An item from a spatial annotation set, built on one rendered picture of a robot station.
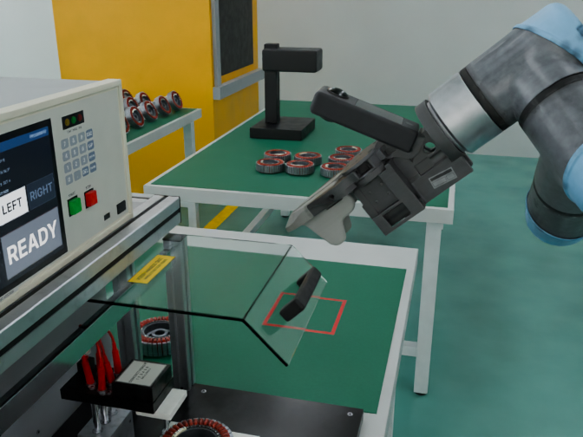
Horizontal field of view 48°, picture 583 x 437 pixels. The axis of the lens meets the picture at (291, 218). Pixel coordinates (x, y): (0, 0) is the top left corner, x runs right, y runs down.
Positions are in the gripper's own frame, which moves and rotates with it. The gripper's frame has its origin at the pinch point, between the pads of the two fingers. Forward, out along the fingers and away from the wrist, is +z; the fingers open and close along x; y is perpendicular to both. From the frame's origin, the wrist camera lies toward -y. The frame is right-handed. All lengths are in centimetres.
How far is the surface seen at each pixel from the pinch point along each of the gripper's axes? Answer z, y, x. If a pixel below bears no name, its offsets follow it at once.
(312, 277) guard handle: 8.6, 9.9, 12.0
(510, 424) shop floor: 44, 119, 131
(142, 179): 212, -46, 327
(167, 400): 35.1, 10.6, 3.8
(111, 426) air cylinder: 45.6, 8.9, 3.0
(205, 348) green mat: 50, 15, 38
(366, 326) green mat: 27, 35, 55
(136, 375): 35.4, 4.9, 2.9
